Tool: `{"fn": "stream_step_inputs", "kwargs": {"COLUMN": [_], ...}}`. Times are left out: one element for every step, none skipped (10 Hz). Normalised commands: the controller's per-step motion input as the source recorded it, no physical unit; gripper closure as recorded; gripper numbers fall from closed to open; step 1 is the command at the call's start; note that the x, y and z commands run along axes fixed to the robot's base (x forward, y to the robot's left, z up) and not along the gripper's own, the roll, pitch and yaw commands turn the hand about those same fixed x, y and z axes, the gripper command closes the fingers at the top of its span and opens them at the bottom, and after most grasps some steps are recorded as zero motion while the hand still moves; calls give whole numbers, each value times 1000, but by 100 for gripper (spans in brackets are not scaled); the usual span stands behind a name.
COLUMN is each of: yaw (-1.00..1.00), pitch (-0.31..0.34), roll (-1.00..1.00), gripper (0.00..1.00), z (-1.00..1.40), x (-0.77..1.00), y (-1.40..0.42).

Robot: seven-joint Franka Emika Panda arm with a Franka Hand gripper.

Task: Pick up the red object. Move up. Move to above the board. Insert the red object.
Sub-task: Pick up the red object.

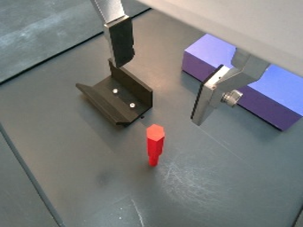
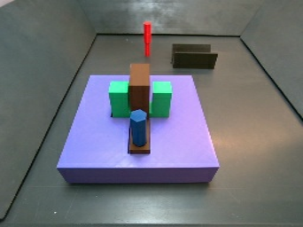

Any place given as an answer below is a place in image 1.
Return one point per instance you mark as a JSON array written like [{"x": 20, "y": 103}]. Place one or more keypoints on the black angled holder bracket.
[{"x": 121, "y": 96}]

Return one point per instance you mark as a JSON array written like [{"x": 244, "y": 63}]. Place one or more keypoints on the red hexagonal peg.
[{"x": 155, "y": 141}]

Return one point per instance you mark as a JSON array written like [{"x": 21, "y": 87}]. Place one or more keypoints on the purple base block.
[{"x": 274, "y": 98}]

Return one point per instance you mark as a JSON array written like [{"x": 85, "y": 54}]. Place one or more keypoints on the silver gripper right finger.
[{"x": 219, "y": 88}]

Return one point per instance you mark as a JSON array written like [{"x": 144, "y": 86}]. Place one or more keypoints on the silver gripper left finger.
[{"x": 117, "y": 30}]

